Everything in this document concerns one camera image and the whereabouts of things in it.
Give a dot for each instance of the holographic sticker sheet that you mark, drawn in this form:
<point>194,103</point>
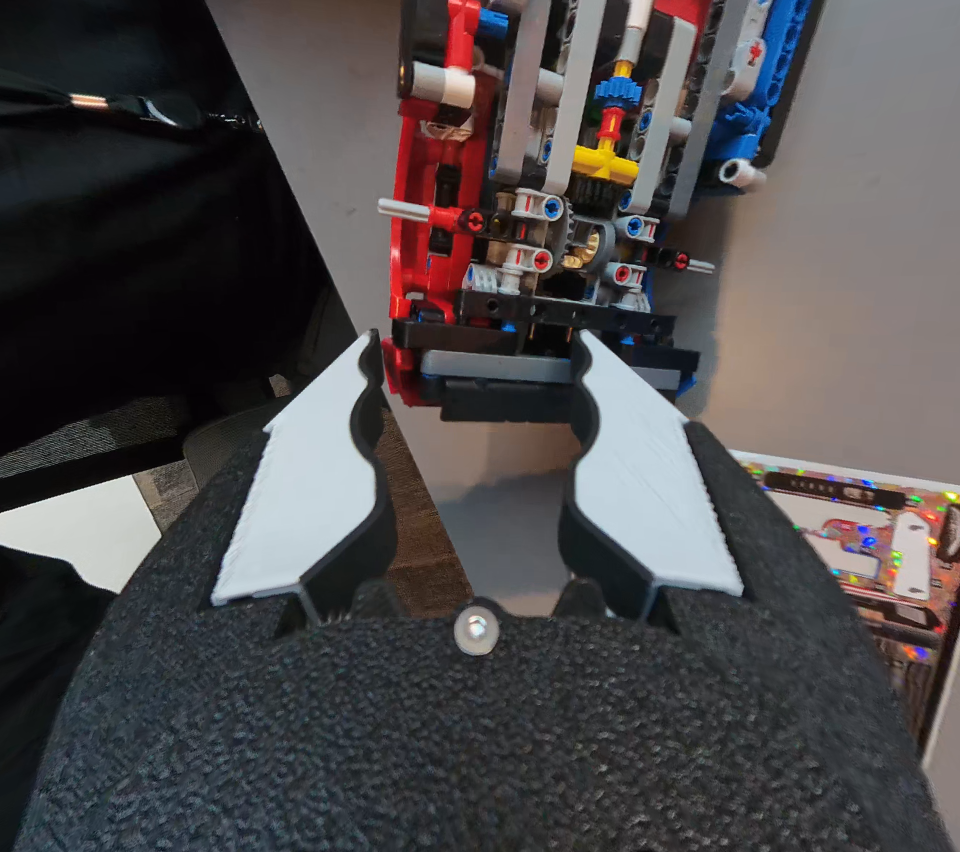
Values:
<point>900,567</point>

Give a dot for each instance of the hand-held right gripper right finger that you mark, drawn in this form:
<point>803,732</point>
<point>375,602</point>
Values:
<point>652,492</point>

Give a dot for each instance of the toy brick race car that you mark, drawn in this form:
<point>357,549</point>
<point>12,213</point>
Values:
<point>585,117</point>

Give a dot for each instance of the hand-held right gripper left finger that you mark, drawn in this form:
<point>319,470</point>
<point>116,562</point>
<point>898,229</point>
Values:
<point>300,492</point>

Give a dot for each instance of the white panel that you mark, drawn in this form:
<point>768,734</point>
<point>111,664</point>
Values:
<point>67,537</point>

